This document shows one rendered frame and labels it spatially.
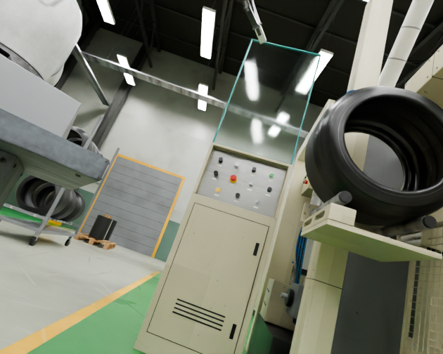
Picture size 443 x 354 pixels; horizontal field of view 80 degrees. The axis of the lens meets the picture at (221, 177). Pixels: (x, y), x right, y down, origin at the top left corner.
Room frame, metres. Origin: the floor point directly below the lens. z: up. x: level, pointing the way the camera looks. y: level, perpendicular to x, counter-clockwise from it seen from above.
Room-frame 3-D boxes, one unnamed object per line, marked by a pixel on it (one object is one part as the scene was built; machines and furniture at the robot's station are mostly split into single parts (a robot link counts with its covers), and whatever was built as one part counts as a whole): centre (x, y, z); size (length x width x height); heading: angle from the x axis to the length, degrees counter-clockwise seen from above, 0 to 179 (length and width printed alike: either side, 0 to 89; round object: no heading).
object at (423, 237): (1.18, -1.00, 1.05); 0.20 x 0.15 x 0.30; 172
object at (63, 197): (4.21, 2.27, 0.96); 1.30 x 0.62 x 1.92; 5
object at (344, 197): (1.03, -0.46, 0.90); 0.35 x 0.05 x 0.05; 172
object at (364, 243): (1.01, -0.59, 0.80); 0.37 x 0.36 x 0.02; 82
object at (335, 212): (1.03, -0.46, 0.83); 0.36 x 0.09 x 0.06; 172
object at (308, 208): (1.19, -0.62, 0.90); 0.40 x 0.03 x 0.10; 82
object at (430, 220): (0.99, -0.73, 0.90); 0.35 x 0.05 x 0.05; 172
